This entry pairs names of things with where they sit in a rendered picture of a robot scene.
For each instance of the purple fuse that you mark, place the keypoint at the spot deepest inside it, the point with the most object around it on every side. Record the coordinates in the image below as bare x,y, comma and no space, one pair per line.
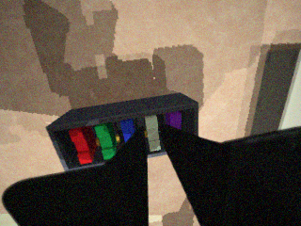
174,119

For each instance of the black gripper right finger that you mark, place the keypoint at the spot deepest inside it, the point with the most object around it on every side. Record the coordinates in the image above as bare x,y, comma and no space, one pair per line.
209,171

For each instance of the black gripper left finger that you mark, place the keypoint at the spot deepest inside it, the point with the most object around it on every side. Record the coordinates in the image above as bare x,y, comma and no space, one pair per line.
119,186

